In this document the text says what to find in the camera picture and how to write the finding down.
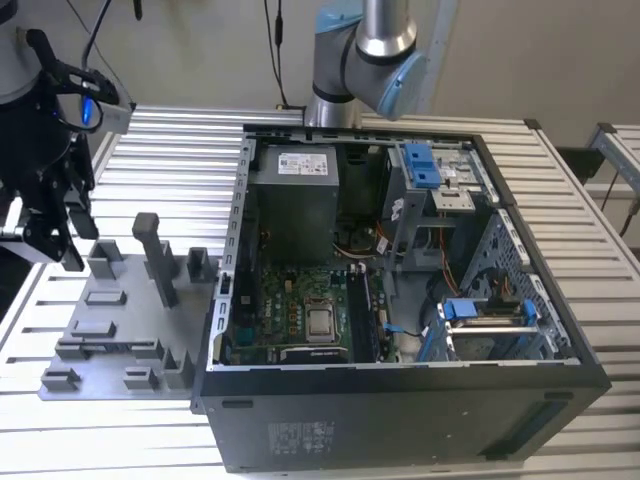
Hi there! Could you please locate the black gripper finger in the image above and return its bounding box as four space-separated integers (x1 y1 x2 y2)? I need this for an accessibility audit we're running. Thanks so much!
64 187 100 240
22 212 85 274

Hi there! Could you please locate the black RAM stick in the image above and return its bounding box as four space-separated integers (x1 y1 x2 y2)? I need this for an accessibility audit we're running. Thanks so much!
56 335 160 360

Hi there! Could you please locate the grey parts rack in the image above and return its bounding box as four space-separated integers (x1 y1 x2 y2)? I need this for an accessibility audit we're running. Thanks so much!
37 212 224 401

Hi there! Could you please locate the grey power supply unit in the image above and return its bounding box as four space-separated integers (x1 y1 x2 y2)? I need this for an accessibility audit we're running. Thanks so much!
247 144 341 266

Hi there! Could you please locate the green motherboard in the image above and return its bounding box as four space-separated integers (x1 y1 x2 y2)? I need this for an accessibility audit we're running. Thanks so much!
219 267 401 364

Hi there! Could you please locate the silver CPU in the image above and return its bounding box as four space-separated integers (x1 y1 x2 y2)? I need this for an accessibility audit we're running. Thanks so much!
305 307 337 341

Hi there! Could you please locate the black graphics card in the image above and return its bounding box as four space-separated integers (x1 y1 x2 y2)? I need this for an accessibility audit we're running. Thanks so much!
277 346 351 365

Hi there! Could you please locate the black open PC case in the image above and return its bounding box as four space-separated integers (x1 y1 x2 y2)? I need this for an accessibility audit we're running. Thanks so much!
192 122 614 474

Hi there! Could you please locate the blue drive latch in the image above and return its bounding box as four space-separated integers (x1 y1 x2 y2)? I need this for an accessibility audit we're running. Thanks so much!
405 143 440 190

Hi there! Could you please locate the silver drive cage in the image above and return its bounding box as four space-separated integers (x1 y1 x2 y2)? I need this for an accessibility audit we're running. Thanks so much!
382 142 494 271

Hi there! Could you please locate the hard disk in blue carrier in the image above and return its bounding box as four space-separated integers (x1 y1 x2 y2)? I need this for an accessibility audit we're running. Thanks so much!
419 297 542 362

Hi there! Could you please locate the black box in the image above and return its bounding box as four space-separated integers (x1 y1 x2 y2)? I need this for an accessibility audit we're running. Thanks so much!
555 146 606 187

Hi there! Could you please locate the grey metal side table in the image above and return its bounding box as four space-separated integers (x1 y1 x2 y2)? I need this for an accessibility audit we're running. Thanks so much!
582 122 640 201

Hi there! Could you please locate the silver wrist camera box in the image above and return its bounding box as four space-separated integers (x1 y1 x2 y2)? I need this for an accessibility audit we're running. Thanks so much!
92 92 137 135

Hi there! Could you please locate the thick black wrist cable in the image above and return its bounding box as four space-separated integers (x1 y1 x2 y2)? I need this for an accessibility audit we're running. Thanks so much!
81 0 116 71

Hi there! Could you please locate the thin black hanging cable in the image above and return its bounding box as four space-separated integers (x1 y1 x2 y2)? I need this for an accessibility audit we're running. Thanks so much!
263 0 305 110

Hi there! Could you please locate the orange red wire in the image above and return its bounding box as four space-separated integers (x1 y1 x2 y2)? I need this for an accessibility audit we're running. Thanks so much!
437 227 464 297

